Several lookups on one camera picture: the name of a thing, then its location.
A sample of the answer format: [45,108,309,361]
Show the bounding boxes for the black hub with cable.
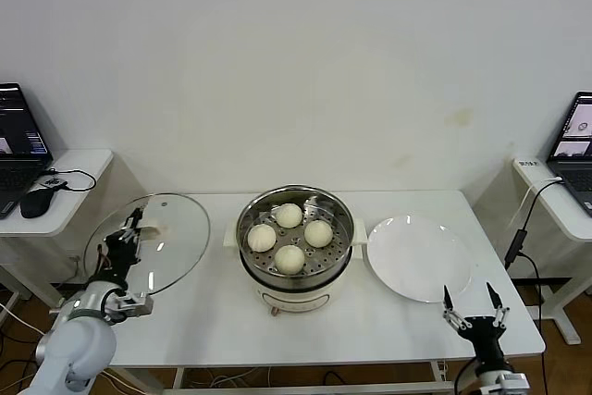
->
[40,167,98,193]

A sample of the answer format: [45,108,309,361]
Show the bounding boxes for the white floor cable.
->
[0,302,50,339]

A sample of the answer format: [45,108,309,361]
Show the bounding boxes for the round white plate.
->
[367,214,474,304]

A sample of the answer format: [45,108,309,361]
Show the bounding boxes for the open black laptop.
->
[546,92,592,218]
[0,82,55,220]

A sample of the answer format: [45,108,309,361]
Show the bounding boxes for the white metal table frame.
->
[105,357,510,395]

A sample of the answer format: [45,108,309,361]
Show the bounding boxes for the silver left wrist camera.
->
[112,291,155,319]

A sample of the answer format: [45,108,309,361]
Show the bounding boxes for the white steamed baozi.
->
[276,202,304,229]
[274,244,306,275]
[302,219,333,249]
[247,223,278,253]

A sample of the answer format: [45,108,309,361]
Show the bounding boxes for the round glass pot lid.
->
[83,191,212,297]

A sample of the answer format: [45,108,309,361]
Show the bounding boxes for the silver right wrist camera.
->
[495,371,529,395]

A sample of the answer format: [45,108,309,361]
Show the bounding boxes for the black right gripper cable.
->
[453,356,482,395]

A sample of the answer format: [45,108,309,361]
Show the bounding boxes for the white side table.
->
[512,156,592,346]
[0,149,115,322]

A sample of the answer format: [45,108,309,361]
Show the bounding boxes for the black cable with adapter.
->
[503,179,565,395]

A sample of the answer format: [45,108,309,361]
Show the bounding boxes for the black computer mouse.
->
[19,188,56,219]

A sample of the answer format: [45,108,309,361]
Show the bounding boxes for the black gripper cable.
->
[453,356,482,395]
[94,241,112,278]

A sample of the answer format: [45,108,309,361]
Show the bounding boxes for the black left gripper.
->
[102,204,149,283]

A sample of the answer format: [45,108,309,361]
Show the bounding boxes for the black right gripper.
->
[441,281,512,369]

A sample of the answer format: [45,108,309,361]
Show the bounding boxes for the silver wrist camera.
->
[112,291,155,319]
[495,371,529,395]

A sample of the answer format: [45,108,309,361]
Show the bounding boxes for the cream electric cooker pot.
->
[240,246,353,318]

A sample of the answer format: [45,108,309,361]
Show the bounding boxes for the white laptop cable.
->
[508,176,563,231]

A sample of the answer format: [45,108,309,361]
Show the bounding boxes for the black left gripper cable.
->
[94,241,112,278]

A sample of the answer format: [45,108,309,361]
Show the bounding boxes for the perforated steel steamer basket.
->
[223,185,368,278]

